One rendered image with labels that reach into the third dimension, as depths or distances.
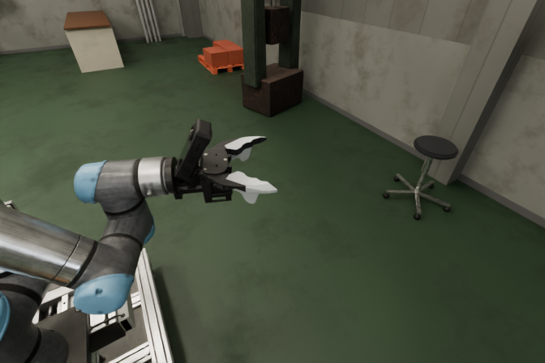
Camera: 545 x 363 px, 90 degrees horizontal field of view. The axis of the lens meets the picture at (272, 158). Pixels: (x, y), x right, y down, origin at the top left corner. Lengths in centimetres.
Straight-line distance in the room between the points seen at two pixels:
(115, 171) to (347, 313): 184
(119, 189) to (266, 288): 173
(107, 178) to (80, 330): 47
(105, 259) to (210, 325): 161
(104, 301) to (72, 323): 40
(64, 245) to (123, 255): 9
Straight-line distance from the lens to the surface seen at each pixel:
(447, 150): 270
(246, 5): 392
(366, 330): 212
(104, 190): 56
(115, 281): 52
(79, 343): 90
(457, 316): 240
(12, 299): 77
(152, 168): 53
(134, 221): 59
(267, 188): 48
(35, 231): 52
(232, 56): 629
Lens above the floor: 189
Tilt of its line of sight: 35 degrees down
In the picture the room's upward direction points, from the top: straight up
